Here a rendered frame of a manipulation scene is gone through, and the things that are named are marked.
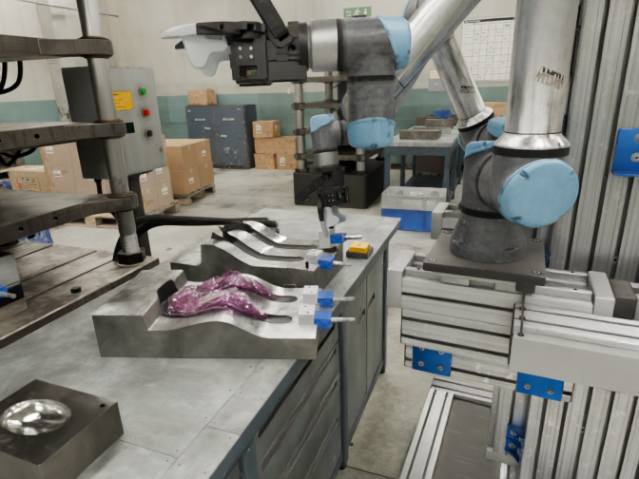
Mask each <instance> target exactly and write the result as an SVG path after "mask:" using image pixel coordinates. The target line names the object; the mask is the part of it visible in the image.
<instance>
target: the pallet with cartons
mask: <svg viewBox="0 0 639 479"><path fill-rule="evenodd" d="M165 144H166V151H167V158H168V164H169V171H170V180H171V184H172V191H173V199H178V200H179V205H190V204H191V203H192V200H201V199H203V198H205V195H204V193H214V192H216V189H215V183H214V181H215V180H214V170H213V162H212V160H211V151H210V141H209V139H165Z"/></svg>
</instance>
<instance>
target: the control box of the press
mask: <svg viewBox="0 0 639 479"><path fill-rule="evenodd" d="M108 68H109V74H110V80H111V85H112V90H113V96H114V102H115V107H116V113H117V118H119V119H120V120H123V121H124V122H126V133H127V134H126V135H125V136H124V137H123V138H121V141H122V147H123V152H124V158H125V164H126V173H127V179H128V185H129V191H133V192H135V193H136V194H137V196H138V202H139V206H138V207H137V208H136V209H134V210H133V213H134V219H136V218H139V217H141V216H145V210H144V204H143V197H142V191H141V186H140V180H139V179H140V176H141V175H142V174H144V173H146V174H149V172H152V171H153V169H157V168H161V167H165V166H166V161H165V149H164V142H163V135H162V129H161V122H160V115H159V108H158V102H157V95H156V88H155V81H154V74H153V69H152V68H150V67H108ZM61 71H62V76H63V81H64V86H65V91H66V95H67V100H68V108H69V113H70V118H71V121H72V122H94V121H95V120H98V118H97V112H96V107H95V102H94V97H93V92H92V86H91V81H90V76H89V71H88V66H85V67H61ZM76 146H77V151H78V156H79V161H80V165H81V170H82V174H83V178H84V179H94V182H96V186H97V193H98V194H103V191H102V184H101V181H102V180H108V174H107V165H106V159H105V154H104V149H103V144H102V140H100V139H98V138H86V139H81V142H76ZM138 242H139V247H144V248H145V255H146V256H151V250H150V244H149V238H148V232H147V231H146V232H145V233H144V234H143V235H142V236H141V237H140V238H139V240H138ZM151 257H152V256H151Z"/></svg>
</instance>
